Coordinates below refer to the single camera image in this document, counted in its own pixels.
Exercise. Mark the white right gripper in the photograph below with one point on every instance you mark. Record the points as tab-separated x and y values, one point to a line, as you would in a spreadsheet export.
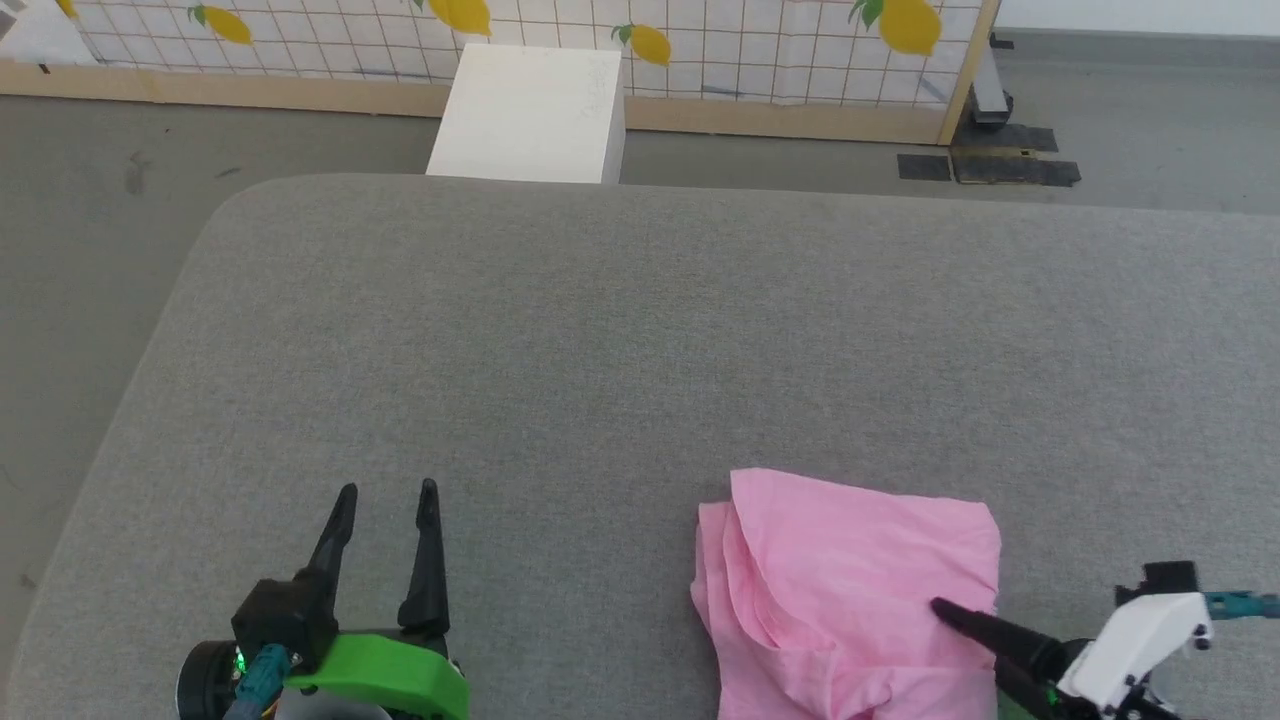
1135	640

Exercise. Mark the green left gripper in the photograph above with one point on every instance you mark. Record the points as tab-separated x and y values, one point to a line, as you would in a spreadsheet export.
390	675

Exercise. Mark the pink cloth garment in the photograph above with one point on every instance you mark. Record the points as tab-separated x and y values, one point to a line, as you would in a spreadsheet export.
850	590

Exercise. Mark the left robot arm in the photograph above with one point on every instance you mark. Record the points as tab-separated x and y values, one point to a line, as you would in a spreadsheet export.
205	680

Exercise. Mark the white box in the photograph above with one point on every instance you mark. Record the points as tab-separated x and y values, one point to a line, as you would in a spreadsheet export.
530	115

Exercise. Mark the small black floor tape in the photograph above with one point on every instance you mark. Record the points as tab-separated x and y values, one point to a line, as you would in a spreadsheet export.
923	167

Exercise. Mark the metal panel foot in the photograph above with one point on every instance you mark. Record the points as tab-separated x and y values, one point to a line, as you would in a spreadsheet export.
990	85

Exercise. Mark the lemon print partition panel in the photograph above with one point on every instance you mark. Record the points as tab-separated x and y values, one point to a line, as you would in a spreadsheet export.
760	50

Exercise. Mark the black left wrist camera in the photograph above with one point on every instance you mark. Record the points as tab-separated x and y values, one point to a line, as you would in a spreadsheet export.
275	620

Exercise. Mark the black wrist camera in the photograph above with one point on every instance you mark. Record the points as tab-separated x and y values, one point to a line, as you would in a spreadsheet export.
275	620
1160	582

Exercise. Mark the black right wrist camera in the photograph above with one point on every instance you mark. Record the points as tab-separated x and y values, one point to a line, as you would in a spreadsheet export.
1160	582

